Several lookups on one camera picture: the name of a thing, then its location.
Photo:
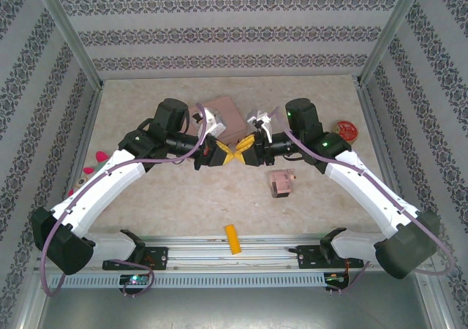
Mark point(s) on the pink wedding cartoon tin box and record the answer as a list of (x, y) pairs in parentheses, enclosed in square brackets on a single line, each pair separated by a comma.
[(230, 117)]

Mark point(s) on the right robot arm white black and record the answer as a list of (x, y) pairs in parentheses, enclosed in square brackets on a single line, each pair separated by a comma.
[(365, 186)]

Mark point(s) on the small pink plastic device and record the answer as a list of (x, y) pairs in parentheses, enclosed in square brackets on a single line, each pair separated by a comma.
[(281, 184)]

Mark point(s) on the round gold tin red lid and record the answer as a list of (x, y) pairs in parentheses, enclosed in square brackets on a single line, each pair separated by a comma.
[(345, 131)]

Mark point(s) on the yellow cylinder block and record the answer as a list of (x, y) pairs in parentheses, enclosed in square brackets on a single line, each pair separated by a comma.
[(234, 239)]

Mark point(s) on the colourful plush toy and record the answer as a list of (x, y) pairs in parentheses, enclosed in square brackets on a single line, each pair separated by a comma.
[(89, 170)]

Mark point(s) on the small circuit board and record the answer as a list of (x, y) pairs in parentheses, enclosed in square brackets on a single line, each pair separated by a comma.
[(335, 278), (135, 280)]

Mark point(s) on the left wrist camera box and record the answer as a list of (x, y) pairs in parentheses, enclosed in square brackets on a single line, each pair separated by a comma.
[(215, 122)]

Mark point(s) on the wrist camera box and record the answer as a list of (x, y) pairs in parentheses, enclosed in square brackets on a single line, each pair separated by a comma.
[(260, 118), (215, 122)]

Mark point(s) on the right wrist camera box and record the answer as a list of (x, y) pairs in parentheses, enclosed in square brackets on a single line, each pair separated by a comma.
[(260, 118)]

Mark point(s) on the aluminium side rail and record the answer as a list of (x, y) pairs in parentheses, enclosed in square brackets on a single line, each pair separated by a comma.
[(91, 124), (376, 124)]

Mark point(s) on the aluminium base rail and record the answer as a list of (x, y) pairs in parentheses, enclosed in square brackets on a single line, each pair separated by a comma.
[(219, 259)]

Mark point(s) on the aluminium frame post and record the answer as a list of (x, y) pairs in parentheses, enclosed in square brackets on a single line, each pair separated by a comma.
[(66, 33), (393, 29)]

